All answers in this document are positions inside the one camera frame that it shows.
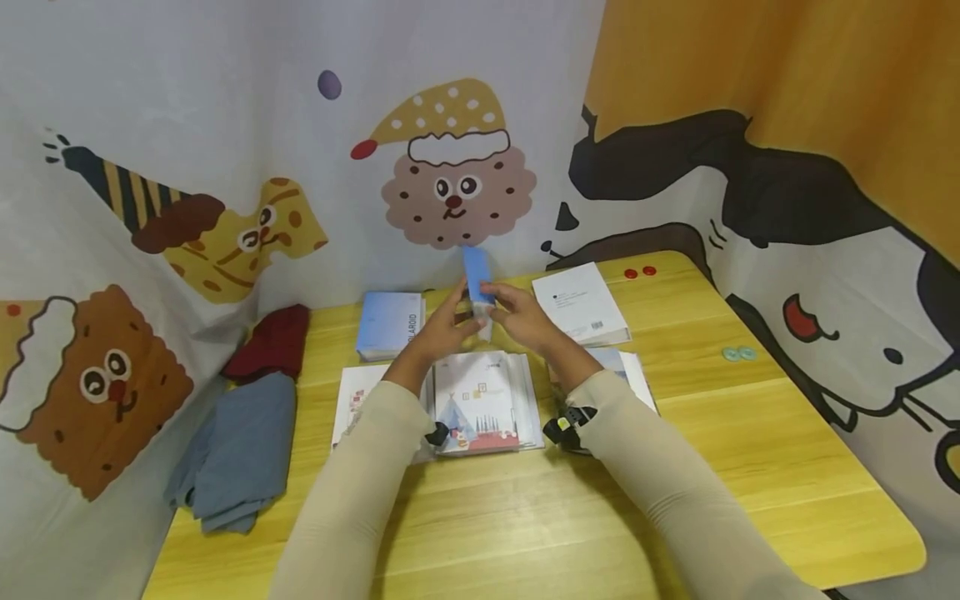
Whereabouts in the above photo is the person's right hand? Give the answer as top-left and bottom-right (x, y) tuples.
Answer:
(480, 282), (563, 361)

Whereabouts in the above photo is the person's left hand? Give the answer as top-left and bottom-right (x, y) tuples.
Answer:
(411, 280), (488, 369)

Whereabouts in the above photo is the blue and white small box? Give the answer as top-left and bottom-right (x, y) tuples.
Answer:
(462, 245), (497, 343)

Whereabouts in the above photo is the person's left forearm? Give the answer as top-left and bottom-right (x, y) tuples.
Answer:
(267, 340), (451, 600)

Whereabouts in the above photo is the person's right forearm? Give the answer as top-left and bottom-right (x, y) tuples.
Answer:
(541, 335), (828, 600)

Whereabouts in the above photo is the light blue book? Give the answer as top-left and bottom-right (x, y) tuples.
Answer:
(354, 291), (428, 363)

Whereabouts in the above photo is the white booklet with barcode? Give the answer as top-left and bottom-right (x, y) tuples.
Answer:
(532, 262), (633, 348)

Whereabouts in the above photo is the stack of illustrated booklets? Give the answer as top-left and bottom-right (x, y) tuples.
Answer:
(432, 350), (546, 458)

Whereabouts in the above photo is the white booklet with red print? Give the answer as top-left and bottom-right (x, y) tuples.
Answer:
(330, 363), (436, 464)

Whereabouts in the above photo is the white and blue booklet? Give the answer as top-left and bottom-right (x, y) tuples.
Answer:
(547, 346), (660, 456)

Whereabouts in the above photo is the dark red cloth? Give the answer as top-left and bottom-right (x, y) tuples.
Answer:
(222, 304), (312, 385)

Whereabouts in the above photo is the grey blue cloth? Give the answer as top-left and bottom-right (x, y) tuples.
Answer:
(164, 372), (299, 535)

